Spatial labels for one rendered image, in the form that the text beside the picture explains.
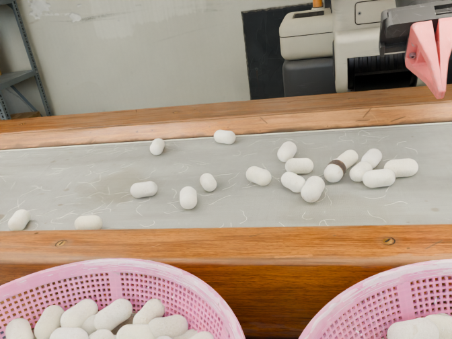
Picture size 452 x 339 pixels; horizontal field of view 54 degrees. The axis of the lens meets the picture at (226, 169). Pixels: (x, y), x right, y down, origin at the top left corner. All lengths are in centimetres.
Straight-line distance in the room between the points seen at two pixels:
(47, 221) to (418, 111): 53
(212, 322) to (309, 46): 117
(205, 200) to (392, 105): 34
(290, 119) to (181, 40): 204
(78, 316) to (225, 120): 42
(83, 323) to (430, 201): 35
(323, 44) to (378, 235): 108
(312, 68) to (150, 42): 151
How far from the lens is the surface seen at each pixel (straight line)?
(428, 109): 72
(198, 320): 37
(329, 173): 52
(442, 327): 36
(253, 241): 39
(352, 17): 116
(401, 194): 51
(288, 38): 142
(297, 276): 38
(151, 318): 38
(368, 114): 70
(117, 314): 39
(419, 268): 36
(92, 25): 289
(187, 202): 50
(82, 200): 60
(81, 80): 302
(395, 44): 58
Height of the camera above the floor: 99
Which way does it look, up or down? 25 degrees down
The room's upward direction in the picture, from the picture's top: 9 degrees counter-clockwise
